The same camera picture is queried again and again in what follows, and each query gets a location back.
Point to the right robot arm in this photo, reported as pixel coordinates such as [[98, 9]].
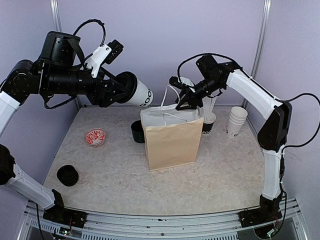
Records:
[[272, 137]]

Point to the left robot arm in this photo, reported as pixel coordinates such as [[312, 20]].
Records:
[[52, 74]]

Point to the right aluminium frame post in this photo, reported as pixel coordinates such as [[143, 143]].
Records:
[[261, 38]]

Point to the dark green mug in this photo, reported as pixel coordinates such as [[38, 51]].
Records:
[[137, 132]]

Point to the stack of white cups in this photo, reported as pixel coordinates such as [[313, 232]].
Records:
[[236, 119]]

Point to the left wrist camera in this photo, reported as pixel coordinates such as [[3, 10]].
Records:
[[104, 54]]

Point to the front aluminium rail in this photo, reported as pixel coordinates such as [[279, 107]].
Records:
[[110, 226]]

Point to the brown paper bag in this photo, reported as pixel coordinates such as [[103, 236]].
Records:
[[172, 137]]

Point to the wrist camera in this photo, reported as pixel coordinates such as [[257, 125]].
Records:
[[104, 54], [181, 82]]

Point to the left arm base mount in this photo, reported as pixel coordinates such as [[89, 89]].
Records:
[[65, 216]]

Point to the left aluminium frame post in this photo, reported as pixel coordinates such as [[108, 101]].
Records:
[[55, 15]]

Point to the black cup lid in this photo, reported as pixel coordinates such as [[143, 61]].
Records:
[[130, 82]]

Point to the aluminium frame post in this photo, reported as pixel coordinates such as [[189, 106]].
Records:
[[55, 15], [261, 38]]

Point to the stack of black lids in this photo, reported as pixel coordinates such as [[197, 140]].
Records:
[[68, 175]]

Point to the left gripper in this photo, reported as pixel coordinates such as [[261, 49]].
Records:
[[104, 99]]

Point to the black cup with straws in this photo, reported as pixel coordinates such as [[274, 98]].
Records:
[[206, 112]]

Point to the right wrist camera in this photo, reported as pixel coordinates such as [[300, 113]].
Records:
[[181, 82]]

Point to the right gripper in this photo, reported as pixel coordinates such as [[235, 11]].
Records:
[[191, 97]]

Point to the red patterned bowl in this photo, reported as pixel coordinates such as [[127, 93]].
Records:
[[95, 137]]

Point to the white paper cup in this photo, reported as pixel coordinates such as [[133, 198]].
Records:
[[143, 96]]

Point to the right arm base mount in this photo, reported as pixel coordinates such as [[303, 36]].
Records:
[[257, 216]]

